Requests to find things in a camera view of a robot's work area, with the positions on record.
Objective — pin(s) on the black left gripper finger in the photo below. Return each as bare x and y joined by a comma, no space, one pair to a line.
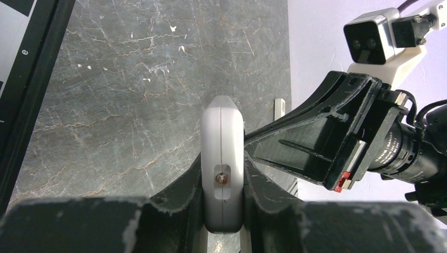
169,221

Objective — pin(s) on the white remote control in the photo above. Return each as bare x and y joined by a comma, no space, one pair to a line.
222,165

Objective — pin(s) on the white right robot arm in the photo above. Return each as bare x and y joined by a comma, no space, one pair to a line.
415,150

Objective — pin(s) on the black white chessboard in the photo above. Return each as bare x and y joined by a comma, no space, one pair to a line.
31,36

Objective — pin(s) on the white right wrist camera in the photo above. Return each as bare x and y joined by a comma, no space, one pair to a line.
387,45

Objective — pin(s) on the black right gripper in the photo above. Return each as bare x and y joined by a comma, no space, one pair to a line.
277,221

